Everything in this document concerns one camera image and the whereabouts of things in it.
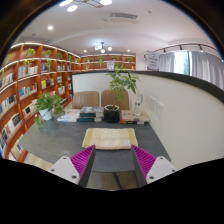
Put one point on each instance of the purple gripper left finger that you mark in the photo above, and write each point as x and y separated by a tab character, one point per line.
76	168

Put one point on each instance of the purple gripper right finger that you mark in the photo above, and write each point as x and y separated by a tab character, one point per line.
149	168

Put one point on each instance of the beige folded towel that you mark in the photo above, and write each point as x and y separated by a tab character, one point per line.
110	138

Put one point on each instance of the brown book stack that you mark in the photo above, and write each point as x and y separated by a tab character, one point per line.
133	117

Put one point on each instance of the dark book stack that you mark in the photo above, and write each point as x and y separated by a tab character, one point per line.
91	114

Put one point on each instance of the leafy plant in white pot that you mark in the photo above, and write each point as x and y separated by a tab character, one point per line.
47	104

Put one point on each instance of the left tan chair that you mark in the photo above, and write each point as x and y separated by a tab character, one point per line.
85	99

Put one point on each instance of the tan chair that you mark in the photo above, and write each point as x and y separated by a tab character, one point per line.
85	99
108	98

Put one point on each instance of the right tan chair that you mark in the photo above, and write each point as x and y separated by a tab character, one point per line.
108	98

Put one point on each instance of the tall plant in black pot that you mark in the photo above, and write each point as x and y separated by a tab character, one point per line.
122	80

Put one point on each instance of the orange wooden bookshelf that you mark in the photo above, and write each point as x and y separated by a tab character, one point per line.
32	68

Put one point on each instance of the white standing sign banner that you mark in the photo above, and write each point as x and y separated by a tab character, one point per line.
152	61

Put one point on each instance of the grey window curtain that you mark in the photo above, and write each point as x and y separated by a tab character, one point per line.
200	65

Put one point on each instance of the ceiling chandelier lamp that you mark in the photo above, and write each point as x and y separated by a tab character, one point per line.
102	49

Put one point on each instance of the ceiling air vent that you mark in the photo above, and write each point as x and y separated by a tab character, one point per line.
123	17

